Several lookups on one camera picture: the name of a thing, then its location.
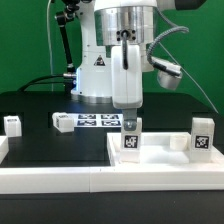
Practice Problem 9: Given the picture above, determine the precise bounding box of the white thin cable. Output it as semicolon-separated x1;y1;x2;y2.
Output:
46;0;55;92

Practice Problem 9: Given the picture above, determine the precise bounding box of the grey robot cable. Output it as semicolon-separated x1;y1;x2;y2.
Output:
146;6;220;114

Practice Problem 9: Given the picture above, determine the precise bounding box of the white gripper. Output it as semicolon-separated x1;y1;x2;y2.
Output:
111;45;143;131

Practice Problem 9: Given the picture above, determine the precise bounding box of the black cable bundle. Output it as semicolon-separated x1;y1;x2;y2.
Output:
18;73;74;92

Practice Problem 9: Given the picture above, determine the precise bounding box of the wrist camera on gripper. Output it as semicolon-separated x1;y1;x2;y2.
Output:
153;57;182;90

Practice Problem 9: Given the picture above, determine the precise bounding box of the white U-shaped fence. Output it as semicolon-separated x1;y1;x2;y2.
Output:
0;134;224;195

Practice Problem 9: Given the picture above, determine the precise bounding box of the marker sheet with tags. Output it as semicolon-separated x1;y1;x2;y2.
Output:
69;113;123;127

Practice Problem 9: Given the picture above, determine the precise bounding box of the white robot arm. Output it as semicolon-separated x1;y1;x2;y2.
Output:
72;0;206;131

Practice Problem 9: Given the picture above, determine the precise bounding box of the white square table top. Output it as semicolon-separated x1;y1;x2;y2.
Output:
107;132;224;166

